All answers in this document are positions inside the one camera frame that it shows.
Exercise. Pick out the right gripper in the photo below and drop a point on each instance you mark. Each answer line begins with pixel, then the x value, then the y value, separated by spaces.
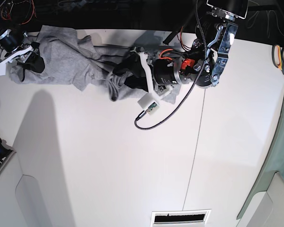
pixel 14 48

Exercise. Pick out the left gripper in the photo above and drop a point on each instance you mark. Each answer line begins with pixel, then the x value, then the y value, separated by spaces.
pixel 159 72

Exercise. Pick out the grey t-shirt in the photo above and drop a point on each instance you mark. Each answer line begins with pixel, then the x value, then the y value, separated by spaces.
pixel 73 61

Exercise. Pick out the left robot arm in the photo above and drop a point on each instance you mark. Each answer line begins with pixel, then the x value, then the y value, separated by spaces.
pixel 205 37

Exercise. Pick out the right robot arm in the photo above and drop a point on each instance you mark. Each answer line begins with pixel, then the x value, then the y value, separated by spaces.
pixel 16 13

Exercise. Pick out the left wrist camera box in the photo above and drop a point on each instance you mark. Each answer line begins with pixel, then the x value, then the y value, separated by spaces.
pixel 149 103

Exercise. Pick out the orange handled scissors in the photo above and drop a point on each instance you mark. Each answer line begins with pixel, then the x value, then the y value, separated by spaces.
pixel 278 57

